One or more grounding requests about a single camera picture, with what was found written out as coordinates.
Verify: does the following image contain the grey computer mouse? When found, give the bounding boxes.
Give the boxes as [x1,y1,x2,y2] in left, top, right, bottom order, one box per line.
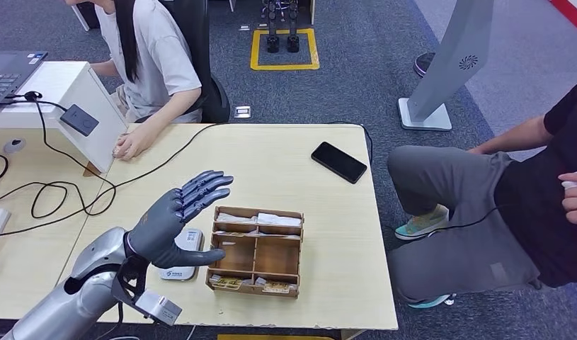
[3,137,27,155]

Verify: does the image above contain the long black cable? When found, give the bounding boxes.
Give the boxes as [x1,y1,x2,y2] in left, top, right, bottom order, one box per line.
[0,123,222,239]

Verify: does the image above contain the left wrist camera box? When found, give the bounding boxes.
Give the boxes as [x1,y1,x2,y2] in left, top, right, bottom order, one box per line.
[134,289,183,327]

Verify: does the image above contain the yellow floor tape square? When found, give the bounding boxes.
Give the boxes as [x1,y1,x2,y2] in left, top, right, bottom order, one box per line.
[250,28,321,72]

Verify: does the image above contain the dark grey laptop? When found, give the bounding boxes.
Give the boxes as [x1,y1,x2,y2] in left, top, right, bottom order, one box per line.
[0,50,49,115]

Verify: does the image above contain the teal sneaker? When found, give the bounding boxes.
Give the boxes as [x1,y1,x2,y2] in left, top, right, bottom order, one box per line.
[394,204,451,242]
[407,293,458,310]

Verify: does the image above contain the grey white card reader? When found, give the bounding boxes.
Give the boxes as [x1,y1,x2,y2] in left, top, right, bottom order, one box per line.
[159,228,205,283]

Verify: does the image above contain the black robot leg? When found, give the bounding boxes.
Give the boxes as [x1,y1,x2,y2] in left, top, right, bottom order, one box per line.
[265,0,280,54]
[286,0,301,54]

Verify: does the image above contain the gold room key cards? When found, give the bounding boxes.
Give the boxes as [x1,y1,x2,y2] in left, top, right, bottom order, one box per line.
[209,274,245,290]
[254,276,297,295]

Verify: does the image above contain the black smartphone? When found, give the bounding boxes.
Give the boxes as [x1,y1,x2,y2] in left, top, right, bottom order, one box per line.
[310,141,368,185]

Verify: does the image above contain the white desk riser stand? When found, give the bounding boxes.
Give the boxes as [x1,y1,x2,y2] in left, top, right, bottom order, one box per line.
[0,61,129,174]

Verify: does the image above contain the grey white kiosk stand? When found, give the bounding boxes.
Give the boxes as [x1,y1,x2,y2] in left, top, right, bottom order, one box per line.
[397,0,496,132]

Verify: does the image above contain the small black card reader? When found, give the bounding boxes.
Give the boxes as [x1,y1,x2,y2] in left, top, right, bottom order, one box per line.
[59,103,101,137]

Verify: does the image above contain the person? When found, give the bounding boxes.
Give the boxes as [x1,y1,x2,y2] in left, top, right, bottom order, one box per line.
[65,0,204,162]
[387,77,577,307]

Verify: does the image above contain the black looped cable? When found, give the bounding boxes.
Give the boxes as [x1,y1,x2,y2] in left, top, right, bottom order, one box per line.
[0,91,118,220]

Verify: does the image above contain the wooden compartment organizer box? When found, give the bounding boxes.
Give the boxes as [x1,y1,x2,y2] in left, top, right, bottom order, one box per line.
[205,205,304,300]

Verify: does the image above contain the black cable at desk corner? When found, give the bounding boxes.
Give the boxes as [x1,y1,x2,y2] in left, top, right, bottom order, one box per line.
[326,121,374,166]

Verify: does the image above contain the round white black handheld device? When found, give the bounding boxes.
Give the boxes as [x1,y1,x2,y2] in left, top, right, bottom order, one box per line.
[561,170,577,233]

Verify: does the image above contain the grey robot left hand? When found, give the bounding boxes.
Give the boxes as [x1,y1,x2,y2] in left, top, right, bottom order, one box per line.
[126,169,234,270]

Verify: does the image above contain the white paper stack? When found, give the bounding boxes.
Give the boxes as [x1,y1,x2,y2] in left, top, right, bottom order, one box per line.
[256,212,302,228]
[216,212,257,225]

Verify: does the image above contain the dark shoe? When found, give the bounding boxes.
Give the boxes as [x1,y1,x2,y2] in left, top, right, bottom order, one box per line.
[413,52,438,79]

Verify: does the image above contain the black office chair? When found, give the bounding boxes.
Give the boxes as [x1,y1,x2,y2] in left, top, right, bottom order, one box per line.
[135,0,232,124]

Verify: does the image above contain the thin black device cable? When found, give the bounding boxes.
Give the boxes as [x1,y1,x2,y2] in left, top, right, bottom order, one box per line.
[426,205,500,236]

